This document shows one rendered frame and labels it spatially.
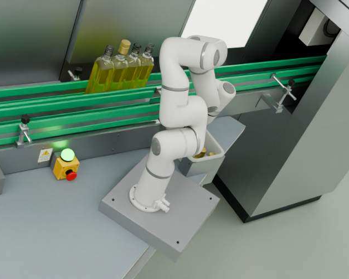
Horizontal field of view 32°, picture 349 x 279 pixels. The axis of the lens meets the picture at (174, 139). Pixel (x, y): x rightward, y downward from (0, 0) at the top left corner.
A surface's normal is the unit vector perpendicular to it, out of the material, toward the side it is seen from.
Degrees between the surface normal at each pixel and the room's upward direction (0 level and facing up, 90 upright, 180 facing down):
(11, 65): 90
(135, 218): 2
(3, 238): 0
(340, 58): 90
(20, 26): 90
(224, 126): 0
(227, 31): 90
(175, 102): 70
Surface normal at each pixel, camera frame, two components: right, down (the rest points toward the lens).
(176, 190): 0.30, -0.70
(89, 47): 0.51, 0.69
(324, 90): -0.79, 0.14
